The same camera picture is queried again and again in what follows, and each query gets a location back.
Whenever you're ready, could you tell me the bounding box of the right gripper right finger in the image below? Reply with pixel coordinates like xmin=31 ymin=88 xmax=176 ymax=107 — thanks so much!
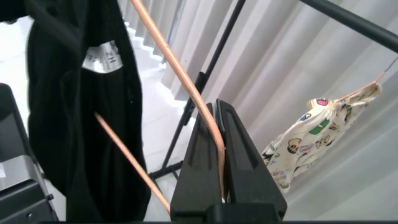
xmin=216 ymin=99 xmax=287 ymax=223

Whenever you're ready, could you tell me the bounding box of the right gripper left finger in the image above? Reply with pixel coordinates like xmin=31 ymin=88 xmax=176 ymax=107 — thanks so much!
xmin=170 ymin=102 xmax=224 ymax=223

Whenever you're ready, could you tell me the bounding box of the cream printed garment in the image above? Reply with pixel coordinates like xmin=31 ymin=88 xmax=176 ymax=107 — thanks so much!
xmin=261 ymin=82 xmax=383 ymax=194

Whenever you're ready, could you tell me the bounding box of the pink clothes hanger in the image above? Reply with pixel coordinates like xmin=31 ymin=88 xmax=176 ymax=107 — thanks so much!
xmin=337 ymin=55 xmax=398 ymax=103
xmin=93 ymin=0 xmax=226 ymax=215

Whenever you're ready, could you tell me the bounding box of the black garment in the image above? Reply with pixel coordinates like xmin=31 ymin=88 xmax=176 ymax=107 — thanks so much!
xmin=0 ymin=0 xmax=152 ymax=223

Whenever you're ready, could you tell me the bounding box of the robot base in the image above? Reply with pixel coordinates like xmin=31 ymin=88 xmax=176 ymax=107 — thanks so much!
xmin=0 ymin=83 xmax=60 ymax=223

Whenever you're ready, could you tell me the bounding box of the black clothes rack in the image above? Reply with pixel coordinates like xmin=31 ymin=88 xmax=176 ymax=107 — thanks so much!
xmin=148 ymin=0 xmax=398 ymax=180

